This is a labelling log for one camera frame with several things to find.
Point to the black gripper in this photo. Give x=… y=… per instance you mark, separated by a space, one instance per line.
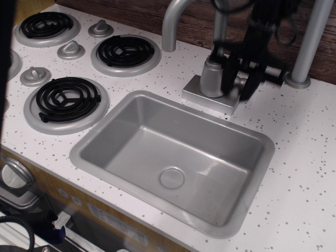
x=250 y=56

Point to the grey faucet lever handle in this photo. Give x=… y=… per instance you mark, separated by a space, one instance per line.
x=239 y=83

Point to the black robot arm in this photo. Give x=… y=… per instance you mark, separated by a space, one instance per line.
x=266 y=11

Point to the grey toy faucet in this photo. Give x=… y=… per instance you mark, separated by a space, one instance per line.
x=206 y=88

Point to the grey toy kitchen sink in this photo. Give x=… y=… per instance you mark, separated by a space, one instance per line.
x=200 y=169

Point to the middle black coil burner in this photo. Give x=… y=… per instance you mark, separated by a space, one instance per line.
x=125 y=56

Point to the black coil burner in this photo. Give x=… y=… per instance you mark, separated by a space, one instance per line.
x=66 y=105
x=125 y=56
x=46 y=29

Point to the rear grey stove knob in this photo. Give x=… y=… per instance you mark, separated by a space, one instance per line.
x=100 y=30

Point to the grey stove knob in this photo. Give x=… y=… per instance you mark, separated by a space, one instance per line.
x=6 y=105
x=100 y=30
x=35 y=76
x=71 y=51

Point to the middle grey stove knob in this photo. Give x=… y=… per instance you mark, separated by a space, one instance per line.
x=71 y=51

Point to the front black coil burner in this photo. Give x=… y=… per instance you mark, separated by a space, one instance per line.
x=66 y=105

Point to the rear black coil burner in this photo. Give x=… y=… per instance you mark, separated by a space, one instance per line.
x=46 y=29

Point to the front grey stove knob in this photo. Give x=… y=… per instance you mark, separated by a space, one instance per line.
x=35 y=76

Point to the far left coil burner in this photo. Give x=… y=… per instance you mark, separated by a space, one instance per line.
x=15 y=65

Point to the leftmost grey stove knob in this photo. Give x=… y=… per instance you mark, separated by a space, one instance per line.
x=6 y=105

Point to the dark foreground pole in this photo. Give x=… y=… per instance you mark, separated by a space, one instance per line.
x=7 y=21

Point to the blue clamp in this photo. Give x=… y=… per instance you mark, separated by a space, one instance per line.
x=57 y=236

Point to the grey vertical post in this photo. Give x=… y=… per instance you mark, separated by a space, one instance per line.
x=299 y=78

